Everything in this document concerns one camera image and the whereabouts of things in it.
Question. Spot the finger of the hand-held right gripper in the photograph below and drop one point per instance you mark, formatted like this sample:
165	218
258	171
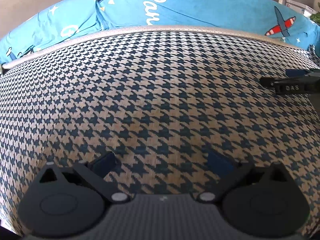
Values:
296	72
287	88

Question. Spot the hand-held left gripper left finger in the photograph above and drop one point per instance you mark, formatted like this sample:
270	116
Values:
103	163

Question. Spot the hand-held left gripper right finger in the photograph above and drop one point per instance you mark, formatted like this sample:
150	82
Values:
220	166

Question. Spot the green potted plant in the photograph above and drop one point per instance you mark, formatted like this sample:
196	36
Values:
315	18

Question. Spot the white chest freezer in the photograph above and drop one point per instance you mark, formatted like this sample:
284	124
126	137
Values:
298	6

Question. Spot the houndstooth sofa seat cushion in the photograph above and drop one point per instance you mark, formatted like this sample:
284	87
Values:
150	92

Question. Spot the blue printed pillow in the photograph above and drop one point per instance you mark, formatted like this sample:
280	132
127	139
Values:
187	7

